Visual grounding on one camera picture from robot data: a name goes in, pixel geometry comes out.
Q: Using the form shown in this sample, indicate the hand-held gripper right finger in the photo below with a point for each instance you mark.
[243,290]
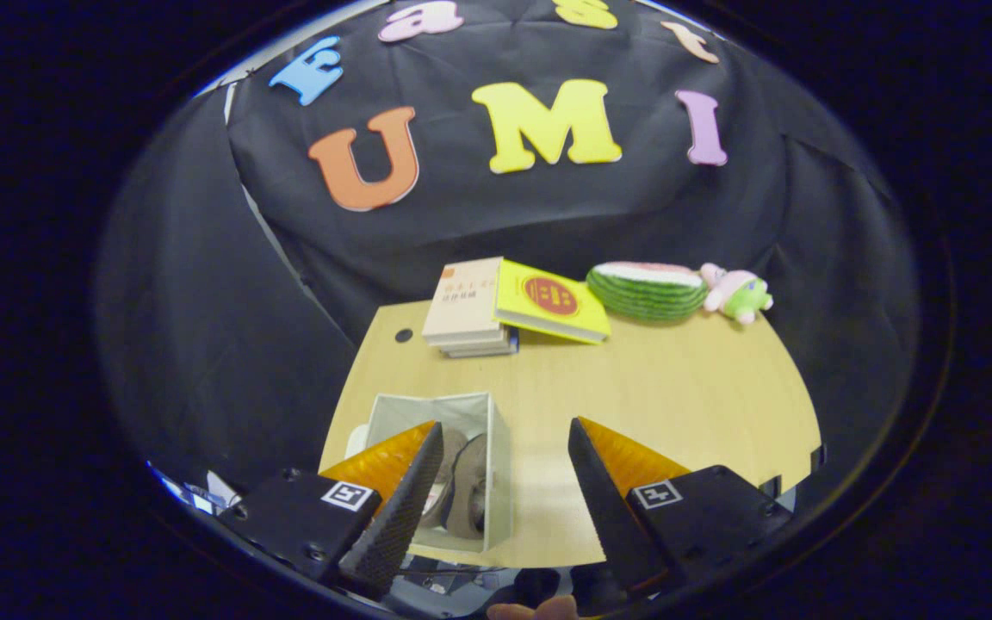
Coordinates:
[604,508]

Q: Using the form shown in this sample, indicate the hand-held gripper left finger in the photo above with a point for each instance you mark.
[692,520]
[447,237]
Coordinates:
[401,517]

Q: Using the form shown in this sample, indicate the brown fuzzy shoe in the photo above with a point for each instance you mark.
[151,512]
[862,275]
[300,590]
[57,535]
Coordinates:
[449,456]
[472,482]

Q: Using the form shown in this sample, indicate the pale green fabric storage box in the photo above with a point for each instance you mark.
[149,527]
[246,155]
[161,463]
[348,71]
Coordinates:
[500,482]

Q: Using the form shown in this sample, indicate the person's dark clothing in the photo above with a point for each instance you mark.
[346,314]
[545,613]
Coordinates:
[539,585]

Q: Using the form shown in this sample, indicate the white book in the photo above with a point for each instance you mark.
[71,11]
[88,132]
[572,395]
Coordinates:
[479,344]

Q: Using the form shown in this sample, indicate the blue book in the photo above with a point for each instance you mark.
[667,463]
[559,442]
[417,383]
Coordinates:
[509,344]

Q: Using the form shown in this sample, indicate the blue printed packet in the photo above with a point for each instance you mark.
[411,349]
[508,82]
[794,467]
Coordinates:
[199,498]

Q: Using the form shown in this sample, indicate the watermelon slice plush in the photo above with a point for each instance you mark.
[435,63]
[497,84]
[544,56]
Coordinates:
[647,301]

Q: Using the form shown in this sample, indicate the beige book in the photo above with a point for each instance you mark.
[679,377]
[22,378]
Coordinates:
[461,301]

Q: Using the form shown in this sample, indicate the yellow book with red circle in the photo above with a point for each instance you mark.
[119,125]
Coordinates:
[513,301]

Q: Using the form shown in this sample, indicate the pink and green plush toy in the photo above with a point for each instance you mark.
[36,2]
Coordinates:
[746,297]

